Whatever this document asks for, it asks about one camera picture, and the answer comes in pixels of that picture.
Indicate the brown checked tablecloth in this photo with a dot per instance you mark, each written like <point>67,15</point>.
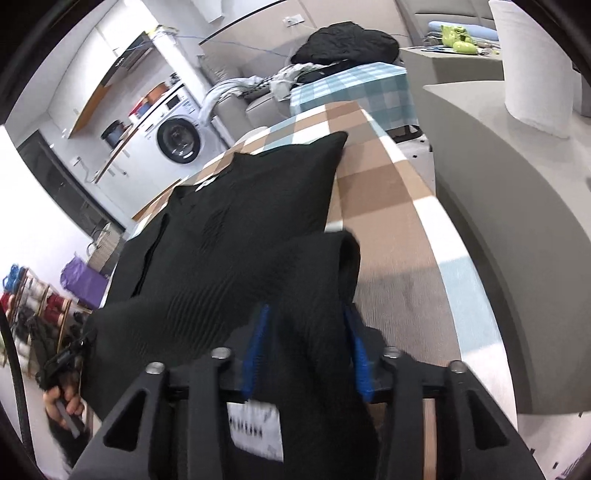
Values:
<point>392,207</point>

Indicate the white striped clothes pile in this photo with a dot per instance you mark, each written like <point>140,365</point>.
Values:
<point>288,78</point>

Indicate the purple bag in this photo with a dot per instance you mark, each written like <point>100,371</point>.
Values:
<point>83,281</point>

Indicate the white wall outlet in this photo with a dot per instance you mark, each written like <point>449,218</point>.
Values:
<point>294,21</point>

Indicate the grey sofa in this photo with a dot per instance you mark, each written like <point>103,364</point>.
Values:
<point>258,113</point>

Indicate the woven basket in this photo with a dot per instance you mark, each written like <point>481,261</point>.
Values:
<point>106,249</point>

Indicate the range hood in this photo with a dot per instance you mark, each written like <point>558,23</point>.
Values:
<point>127,62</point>

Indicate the blue checked cloth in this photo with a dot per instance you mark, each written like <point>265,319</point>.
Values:
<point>351,87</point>

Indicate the black knit sweater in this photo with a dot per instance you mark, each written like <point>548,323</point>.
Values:
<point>240,221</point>

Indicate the black pot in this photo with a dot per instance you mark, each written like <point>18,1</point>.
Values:
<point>112,134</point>

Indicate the orange basin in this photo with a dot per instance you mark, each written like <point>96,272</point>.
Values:
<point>157,93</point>

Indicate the grey counter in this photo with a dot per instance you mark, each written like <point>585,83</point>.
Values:
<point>521,207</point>

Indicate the grey white garment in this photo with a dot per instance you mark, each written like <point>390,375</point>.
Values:
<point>226,94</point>

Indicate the person's left hand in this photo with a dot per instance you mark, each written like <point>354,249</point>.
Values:
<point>62,406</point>

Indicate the white paper towel roll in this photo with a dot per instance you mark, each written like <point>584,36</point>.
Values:
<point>531,69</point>

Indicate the black jacket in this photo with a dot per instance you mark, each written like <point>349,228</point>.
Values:
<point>346,44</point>

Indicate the wooden kitchen counter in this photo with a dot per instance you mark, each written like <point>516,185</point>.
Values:
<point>117,152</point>

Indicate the dark door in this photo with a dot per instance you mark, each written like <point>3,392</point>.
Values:
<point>60,184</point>

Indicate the wooden shoe rack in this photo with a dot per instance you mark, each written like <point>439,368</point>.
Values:
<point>41,309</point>

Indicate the white wall cabinet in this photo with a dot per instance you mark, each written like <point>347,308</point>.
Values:
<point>101,69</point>

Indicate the white washing machine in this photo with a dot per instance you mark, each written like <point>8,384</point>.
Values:
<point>178,136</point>

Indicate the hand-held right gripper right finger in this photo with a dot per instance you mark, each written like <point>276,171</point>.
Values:
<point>356,353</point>

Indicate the grey side table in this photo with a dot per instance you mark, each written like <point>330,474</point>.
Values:
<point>443,64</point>

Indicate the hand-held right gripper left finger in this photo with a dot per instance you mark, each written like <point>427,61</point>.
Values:
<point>256,350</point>

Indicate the yellow-green toy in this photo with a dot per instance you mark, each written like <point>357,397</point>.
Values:
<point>455,37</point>

